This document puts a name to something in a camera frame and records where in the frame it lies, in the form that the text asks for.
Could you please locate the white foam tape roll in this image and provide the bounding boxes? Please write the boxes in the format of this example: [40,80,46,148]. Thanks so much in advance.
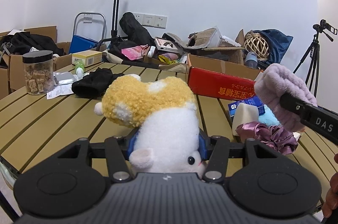
[232,103,259,137]

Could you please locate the purple satin scrunchie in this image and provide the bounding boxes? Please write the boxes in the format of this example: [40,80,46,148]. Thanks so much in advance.
[236,122,298,155]

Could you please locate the blue tissue pack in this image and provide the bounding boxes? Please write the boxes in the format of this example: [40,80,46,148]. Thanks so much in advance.
[227,96,266,119]

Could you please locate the pink fluffy headband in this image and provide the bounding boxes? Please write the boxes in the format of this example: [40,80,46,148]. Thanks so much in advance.
[254,63,317,132]

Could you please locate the yellow white plush hamster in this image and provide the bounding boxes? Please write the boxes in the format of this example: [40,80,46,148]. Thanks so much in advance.
[94,74,206,177]

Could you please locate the person's hand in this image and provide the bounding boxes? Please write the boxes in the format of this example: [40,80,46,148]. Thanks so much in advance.
[321,153,338,218]

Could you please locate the light blue fluffy cloth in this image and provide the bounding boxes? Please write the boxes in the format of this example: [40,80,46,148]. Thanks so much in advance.
[258,105,280,127]

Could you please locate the red cardboard box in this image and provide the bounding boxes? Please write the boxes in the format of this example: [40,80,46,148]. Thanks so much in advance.
[186,54,262,100]

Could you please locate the black cloth on table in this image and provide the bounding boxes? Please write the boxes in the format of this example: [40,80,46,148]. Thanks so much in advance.
[72,68,124,99]

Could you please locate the dark blue cushion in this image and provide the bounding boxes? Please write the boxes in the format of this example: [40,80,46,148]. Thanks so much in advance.
[253,29,293,70]

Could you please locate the white paper receipt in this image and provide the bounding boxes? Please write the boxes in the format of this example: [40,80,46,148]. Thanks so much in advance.
[46,84,73,100]

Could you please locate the wicker ball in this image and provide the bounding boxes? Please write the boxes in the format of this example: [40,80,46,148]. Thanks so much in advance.
[244,31,269,61]

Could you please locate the small green white bottle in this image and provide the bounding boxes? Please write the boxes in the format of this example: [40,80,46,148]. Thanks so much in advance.
[75,60,85,80]

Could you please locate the yellow paper box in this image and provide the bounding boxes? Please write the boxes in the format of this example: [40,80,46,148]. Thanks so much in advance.
[72,50,102,67]

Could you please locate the clear jar with snacks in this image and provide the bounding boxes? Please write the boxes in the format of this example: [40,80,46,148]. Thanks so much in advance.
[22,50,55,95]

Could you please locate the silver folding step stool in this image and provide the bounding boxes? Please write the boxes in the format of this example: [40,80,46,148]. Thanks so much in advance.
[68,12,106,54]

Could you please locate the camera tripod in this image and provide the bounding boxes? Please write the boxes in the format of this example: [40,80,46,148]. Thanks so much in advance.
[293,19,337,96]

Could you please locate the black bag by wall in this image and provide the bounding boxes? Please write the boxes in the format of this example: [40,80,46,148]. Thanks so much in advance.
[119,12,155,46]

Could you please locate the wall socket panel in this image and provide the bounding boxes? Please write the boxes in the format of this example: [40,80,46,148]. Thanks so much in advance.
[134,13,168,29]

